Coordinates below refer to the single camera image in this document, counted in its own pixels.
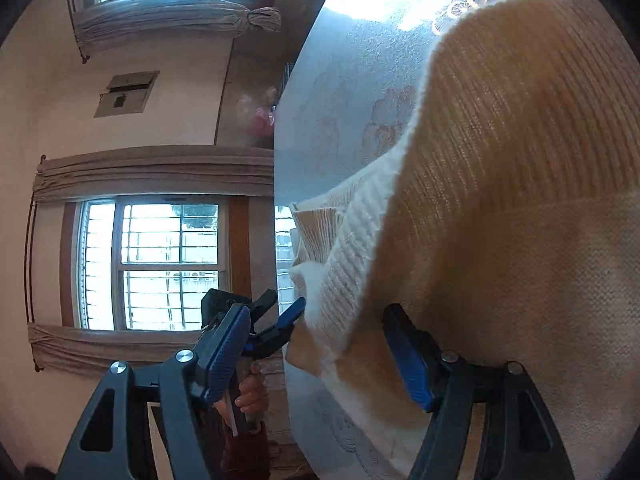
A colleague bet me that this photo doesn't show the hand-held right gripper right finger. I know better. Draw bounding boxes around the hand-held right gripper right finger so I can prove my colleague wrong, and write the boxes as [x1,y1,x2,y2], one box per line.
[382,302,576,480]

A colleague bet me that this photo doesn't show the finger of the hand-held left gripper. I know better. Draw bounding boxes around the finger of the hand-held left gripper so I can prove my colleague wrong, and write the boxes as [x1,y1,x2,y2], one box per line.
[250,288,280,334]
[244,296,307,362]

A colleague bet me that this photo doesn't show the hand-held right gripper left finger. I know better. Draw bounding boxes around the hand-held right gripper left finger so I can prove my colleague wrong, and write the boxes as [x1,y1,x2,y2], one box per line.
[55,304,252,480]

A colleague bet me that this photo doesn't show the beige knit sweater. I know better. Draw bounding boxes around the beige knit sweater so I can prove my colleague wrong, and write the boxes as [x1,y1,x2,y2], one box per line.
[286,0,640,480]

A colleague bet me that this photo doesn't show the person's left forearm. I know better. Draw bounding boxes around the person's left forearm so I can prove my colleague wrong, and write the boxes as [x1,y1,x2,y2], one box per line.
[220,420,274,480]

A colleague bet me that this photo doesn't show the person's left hand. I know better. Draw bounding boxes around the person's left hand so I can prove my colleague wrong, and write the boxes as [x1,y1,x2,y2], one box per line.
[216,364,267,426]

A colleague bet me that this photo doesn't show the barred window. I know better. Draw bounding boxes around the barred window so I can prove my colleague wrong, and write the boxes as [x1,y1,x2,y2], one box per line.
[60,195,252,334]

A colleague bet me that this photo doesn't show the pink plastic bag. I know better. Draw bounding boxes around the pink plastic bag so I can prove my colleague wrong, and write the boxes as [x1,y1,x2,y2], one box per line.
[235,87,281,139]

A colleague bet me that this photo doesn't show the tied grey curtain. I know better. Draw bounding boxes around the tied grey curtain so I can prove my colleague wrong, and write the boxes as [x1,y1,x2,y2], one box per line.
[70,2,284,54]

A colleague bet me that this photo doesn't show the wall electrical panel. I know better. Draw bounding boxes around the wall electrical panel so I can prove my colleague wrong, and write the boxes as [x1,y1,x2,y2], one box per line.
[94,71,161,120]

